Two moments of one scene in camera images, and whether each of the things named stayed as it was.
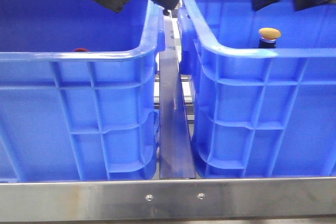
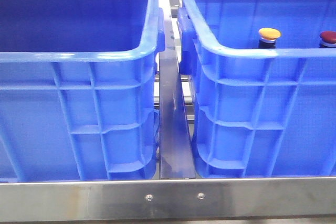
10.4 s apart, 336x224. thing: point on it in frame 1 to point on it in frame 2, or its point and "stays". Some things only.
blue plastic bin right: [257, 112] stays
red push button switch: [81, 50] to [328, 39]
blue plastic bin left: [77, 85] stays
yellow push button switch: [268, 37] stays
